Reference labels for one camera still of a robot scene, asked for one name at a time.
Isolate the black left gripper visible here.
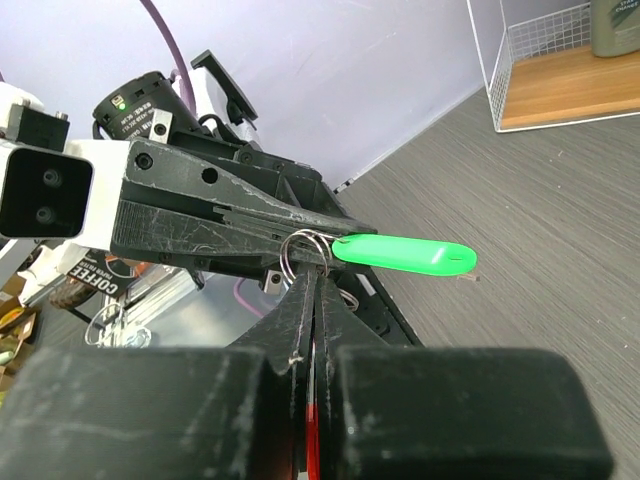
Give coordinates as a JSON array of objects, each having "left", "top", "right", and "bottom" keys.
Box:
[{"left": 109, "top": 126, "right": 375, "bottom": 273}]

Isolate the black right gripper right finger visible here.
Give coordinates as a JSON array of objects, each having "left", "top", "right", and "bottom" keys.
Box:
[{"left": 314, "top": 279, "right": 615, "bottom": 479}]

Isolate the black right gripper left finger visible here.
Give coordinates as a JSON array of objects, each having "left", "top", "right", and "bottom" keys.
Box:
[{"left": 1, "top": 271, "right": 318, "bottom": 479}]

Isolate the red handled crescent blade keychain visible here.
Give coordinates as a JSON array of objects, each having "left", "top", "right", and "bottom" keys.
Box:
[{"left": 305, "top": 279, "right": 357, "bottom": 479}]

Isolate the green tagged key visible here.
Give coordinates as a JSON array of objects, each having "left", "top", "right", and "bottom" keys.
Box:
[{"left": 279, "top": 229, "right": 477, "bottom": 283}]

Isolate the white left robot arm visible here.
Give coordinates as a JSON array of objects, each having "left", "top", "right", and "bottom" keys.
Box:
[{"left": 93, "top": 53, "right": 367, "bottom": 277}]

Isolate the coffee filter box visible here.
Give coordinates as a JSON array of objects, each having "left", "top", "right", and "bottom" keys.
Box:
[{"left": 49, "top": 250, "right": 151, "bottom": 310}]

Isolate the glass carafe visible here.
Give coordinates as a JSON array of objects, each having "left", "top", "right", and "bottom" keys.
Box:
[{"left": 84, "top": 303, "right": 152, "bottom": 349}]

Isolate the green bottle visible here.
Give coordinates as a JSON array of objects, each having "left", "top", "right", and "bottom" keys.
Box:
[{"left": 590, "top": 0, "right": 639, "bottom": 58}]

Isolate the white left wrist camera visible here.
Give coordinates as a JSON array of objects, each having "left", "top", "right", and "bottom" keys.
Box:
[{"left": 0, "top": 82, "right": 132, "bottom": 251}]

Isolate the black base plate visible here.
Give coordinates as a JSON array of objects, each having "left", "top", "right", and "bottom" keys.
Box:
[{"left": 331, "top": 267, "right": 423, "bottom": 346}]

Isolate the white wire shelf unit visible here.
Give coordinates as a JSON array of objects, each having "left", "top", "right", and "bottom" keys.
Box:
[{"left": 466, "top": 1, "right": 639, "bottom": 133}]

